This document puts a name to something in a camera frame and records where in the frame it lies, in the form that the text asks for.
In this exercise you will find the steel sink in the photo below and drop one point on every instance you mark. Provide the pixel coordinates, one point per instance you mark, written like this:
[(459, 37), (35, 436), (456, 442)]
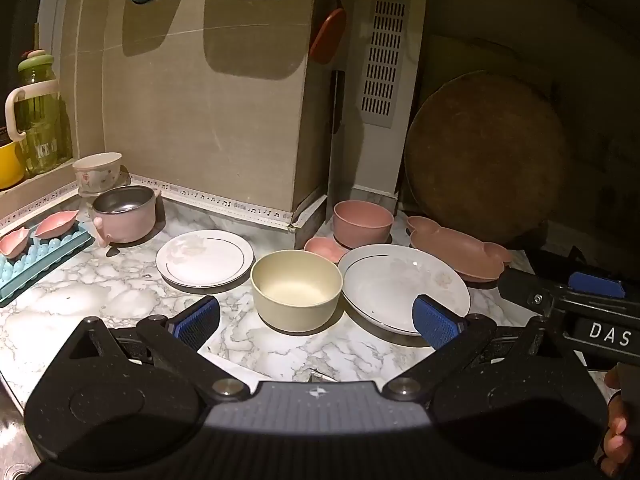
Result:
[(10, 425)]

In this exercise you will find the pink leaf-shaped dish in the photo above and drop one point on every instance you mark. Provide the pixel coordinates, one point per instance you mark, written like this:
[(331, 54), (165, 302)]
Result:
[(55, 225), (12, 242)]

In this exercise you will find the large white plate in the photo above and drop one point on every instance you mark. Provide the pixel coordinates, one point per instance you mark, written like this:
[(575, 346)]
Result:
[(390, 285)]

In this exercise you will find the yellow cup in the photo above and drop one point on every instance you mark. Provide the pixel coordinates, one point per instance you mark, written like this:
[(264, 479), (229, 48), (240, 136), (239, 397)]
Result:
[(10, 165)]

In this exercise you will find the blue ice tray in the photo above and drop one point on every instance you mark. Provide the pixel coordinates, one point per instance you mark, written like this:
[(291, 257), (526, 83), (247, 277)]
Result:
[(30, 270)]

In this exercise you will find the small white rimmed plate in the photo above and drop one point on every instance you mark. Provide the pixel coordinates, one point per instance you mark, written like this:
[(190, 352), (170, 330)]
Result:
[(205, 260)]

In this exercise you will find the cream bowl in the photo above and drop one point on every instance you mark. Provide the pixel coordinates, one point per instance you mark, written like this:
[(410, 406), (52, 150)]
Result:
[(295, 305)]

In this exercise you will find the music-note tape strip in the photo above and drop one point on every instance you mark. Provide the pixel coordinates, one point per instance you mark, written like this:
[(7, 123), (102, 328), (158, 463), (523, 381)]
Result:
[(225, 205)]

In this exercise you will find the pink bear-shaped plate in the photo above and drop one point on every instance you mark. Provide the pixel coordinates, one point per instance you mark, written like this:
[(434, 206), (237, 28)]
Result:
[(450, 245)]

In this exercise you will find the small metal utensil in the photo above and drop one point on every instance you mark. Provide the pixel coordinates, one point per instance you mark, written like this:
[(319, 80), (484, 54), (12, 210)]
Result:
[(322, 375)]

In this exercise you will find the white floral bowl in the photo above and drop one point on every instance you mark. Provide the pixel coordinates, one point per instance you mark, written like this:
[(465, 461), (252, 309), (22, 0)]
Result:
[(97, 172)]

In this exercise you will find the round wooden cutting board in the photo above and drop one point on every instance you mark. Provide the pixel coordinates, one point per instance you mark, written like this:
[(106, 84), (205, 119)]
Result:
[(485, 160)]

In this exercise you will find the pink bowl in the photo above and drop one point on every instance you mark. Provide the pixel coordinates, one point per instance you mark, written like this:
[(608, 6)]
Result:
[(362, 230)]

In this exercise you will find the pink heart-shaped dish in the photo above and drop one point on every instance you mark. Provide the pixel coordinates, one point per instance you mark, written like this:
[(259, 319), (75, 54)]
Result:
[(322, 249)]

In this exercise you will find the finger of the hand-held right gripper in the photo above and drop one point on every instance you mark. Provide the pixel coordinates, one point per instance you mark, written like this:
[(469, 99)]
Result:
[(595, 284), (525, 287)]

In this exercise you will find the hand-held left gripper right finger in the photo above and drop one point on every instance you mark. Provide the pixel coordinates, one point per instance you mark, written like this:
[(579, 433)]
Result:
[(435, 322)]

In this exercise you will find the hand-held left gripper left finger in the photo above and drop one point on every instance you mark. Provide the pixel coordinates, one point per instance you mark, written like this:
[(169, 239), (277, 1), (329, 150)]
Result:
[(197, 317)]

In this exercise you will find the person's right hand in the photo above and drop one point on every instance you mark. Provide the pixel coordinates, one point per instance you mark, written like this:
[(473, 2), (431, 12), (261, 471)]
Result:
[(614, 440)]

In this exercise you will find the pink steel-lined pot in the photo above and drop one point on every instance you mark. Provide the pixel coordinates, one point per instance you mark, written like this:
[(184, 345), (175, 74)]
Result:
[(130, 222)]

